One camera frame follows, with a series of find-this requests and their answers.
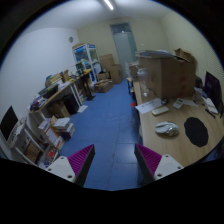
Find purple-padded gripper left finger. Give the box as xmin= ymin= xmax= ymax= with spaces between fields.
xmin=47 ymin=144 xmax=95 ymax=186

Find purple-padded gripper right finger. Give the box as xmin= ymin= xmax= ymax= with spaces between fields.
xmin=134 ymin=144 xmax=183 ymax=184

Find round black mouse pad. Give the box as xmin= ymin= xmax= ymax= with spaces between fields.
xmin=184 ymin=117 xmax=209 ymax=147

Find white shelf with books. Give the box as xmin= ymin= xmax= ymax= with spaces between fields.
xmin=9 ymin=118 xmax=64 ymax=167

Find white remote control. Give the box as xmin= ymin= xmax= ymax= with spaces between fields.
xmin=152 ymin=106 xmax=169 ymax=116

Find white paper sheet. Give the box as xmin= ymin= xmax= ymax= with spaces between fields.
xmin=136 ymin=98 xmax=162 ymax=114

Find white calculator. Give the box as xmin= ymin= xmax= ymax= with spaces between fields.
xmin=173 ymin=98 xmax=183 ymax=110

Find wooden desk left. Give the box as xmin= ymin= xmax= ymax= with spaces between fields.
xmin=30 ymin=81 xmax=82 ymax=119

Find black monitor left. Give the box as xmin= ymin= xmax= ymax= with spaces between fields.
xmin=0 ymin=106 xmax=18 ymax=140

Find black monitor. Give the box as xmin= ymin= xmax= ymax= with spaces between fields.
xmin=0 ymin=106 xmax=18 ymax=140
xmin=205 ymin=72 xmax=221 ymax=107

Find open cardboard box on floor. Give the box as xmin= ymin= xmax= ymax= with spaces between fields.
xmin=94 ymin=80 xmax=113 ymax=93

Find large cardboard box on table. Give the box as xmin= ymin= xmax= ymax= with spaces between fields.
xmin=136 ymin=50 xmax=196 ymax=99

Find clear plastic bottle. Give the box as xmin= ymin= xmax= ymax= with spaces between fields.
xmin=137 ymin=68 xmax=149 ymax=96

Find black monitor right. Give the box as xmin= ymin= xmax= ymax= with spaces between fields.
xmin=205 ymin=72 xmax=221 ymax=107

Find stacked cardboard boxes by door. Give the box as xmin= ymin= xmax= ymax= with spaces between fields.
xmin=100 ymin=54 xmax=123 ymax=84

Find grey door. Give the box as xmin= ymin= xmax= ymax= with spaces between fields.
xmin=111 ymin=23 xmax=137 ymax=69

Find ceiling light tube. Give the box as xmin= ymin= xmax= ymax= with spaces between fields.
xmin=104 ymin=0 xmax=114 ymax=10

